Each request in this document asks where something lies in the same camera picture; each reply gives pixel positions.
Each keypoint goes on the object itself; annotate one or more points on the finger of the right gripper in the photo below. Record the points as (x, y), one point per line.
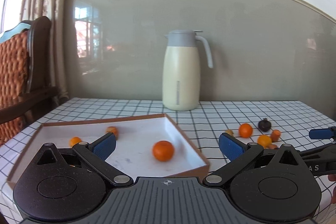
(323, 133)

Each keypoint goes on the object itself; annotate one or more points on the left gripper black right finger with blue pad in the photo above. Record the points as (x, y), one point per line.
(241, 157)

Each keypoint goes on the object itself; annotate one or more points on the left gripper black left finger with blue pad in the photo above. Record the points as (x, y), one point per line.
(94, 155)

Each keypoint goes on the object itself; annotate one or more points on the large orange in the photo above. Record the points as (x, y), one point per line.
(163, 150)

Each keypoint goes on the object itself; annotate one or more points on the round orange tangerine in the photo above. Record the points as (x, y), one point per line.
(245, 130)

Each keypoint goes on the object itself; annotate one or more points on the small tangerine in tray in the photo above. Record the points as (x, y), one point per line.
(74, 140)

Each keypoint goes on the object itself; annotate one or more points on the yellow orange citrus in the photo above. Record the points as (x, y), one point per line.
(264, 140)

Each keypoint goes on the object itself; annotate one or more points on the brownish fruit in tray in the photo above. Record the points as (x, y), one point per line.
(112, 130)

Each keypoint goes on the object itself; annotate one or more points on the reddish carrot piece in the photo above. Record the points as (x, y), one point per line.
(272, 146)

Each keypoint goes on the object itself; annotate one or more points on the white shallow cardboard tray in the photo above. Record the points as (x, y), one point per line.
(133, 154)

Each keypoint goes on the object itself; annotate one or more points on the dark mangosteen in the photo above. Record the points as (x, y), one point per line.
(264, 125)

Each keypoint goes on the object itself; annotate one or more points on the white checked tablecloth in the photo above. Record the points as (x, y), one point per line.
(202, 125)

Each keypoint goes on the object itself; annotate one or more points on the carrot chunk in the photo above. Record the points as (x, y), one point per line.
(275, 135)

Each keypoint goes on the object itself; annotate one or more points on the cream thermos jug grey lid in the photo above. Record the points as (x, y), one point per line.
(181, 79)

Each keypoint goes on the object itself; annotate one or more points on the dark wooden wicker chair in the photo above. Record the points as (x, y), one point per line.
(26, 89)

